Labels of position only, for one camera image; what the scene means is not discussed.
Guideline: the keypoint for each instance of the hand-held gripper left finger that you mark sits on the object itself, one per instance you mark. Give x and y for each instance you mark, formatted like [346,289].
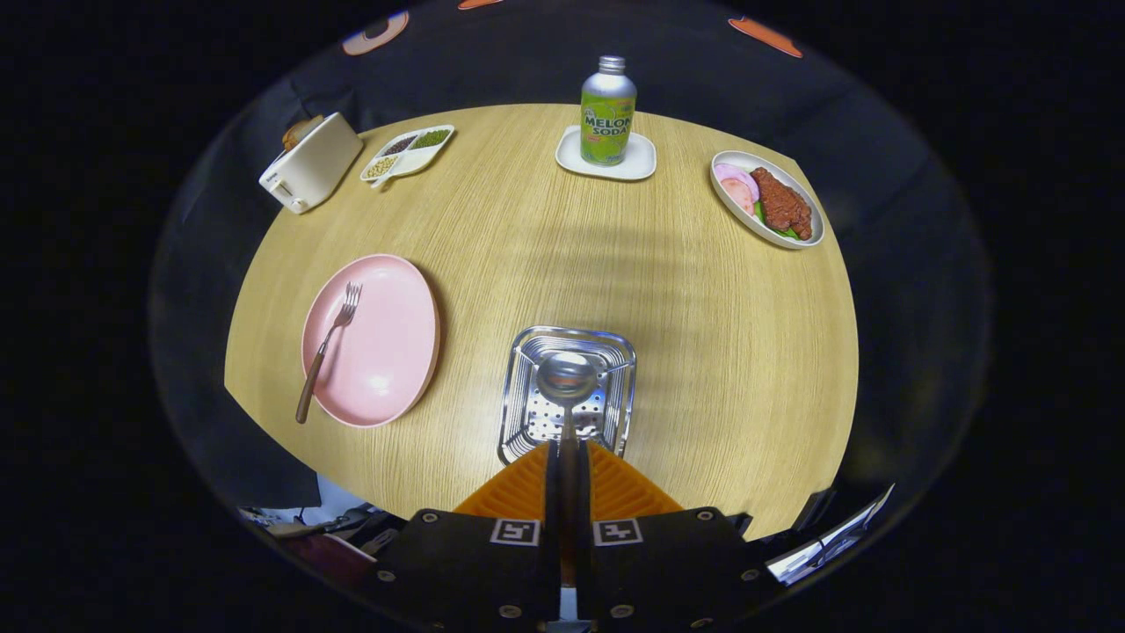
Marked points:
[466,571]

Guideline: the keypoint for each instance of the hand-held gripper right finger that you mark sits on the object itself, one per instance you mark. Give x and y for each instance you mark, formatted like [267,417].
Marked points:
[668,571]

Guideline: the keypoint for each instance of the dark floor clutter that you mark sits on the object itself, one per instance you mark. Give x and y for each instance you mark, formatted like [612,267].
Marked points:
[325,536]

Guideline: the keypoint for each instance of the square metal drain tray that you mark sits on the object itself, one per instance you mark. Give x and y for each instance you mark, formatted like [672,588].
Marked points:
[527,422]

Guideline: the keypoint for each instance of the pink round plate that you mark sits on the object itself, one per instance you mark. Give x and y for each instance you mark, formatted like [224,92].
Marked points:
[387,352]

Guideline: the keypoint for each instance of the green lettuce leaf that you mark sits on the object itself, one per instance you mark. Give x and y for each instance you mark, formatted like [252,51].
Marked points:
[760,215]

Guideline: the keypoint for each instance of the white oval plate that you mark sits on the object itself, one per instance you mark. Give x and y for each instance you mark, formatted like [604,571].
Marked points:
[725,207]

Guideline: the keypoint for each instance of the pink ham slice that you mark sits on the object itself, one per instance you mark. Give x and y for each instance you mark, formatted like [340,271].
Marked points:
[734,174]
[738,198]

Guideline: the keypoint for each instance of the black backdrop cloth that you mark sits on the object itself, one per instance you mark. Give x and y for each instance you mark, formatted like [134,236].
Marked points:
[896,264]

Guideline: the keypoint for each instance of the brown fried meat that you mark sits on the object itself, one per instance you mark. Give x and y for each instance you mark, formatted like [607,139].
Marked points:
[782,202]

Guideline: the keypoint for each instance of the white square coaster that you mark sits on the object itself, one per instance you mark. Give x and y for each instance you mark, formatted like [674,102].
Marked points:
[642,163]

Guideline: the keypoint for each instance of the white divided bean dish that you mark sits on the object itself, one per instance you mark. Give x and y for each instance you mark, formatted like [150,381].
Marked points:
[422,158]

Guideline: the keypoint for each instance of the cream white toaster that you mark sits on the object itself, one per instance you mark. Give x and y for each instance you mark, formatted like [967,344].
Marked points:
[312,167]

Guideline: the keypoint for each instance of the green label soda bottle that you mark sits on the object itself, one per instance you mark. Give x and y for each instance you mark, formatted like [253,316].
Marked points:
[608,114]

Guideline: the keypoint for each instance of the brown toast slice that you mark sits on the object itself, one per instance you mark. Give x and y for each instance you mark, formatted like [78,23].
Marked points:
[299,132]

